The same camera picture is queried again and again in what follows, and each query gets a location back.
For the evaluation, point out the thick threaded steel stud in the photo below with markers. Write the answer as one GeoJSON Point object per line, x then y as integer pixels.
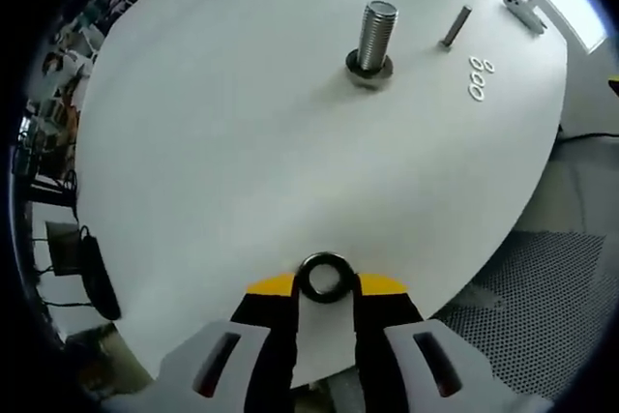
{"type": "Point", "coordinates": [379, 31]}

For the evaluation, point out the large window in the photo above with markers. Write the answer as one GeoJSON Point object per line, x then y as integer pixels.
{"type": "Point", "coordinates": [590, 21]}

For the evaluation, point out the brown box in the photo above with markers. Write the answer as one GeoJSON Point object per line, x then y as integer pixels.
{"type": "Point", "coordinates": [63, 248]}

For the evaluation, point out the large black washer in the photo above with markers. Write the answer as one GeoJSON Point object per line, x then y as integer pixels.
{"type": "Point", "coordinates": [326, 257]}
{"type": "Point", "coordinates": [351, 61]}

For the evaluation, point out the small silver washer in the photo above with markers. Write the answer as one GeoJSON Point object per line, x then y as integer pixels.
{"type": "Point", "coordinates": [485, 66]}
{"type": "Point", "coordinates": [469, 94]}
{"type": "Point", "coordinates": [469, 61]}
{"type": "Point", "coordinates": [473, 79]}

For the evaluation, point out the black computer mouse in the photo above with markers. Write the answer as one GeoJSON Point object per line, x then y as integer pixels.
{"type": "Point", "coordinates": [99, 277]}

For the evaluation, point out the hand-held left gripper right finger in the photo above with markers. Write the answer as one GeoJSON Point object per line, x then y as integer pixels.
{"type": "Point", "coordinates": [387, 316]}

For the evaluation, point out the grey mesh chair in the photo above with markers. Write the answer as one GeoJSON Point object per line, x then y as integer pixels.
{"type": "Point", "coordinates": [532, 287]}

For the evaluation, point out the thin threaded steel stud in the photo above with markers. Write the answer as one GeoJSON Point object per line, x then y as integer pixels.
{"type": "Point", "coordinates": [457, 26]}

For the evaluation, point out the white handheld device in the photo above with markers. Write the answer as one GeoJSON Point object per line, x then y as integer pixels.
{"type": "Point", "coordinates": [524, 9]}

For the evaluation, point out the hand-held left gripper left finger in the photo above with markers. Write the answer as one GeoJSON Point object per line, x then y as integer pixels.
{"type": "Point", "coordinates": [256, 335]}

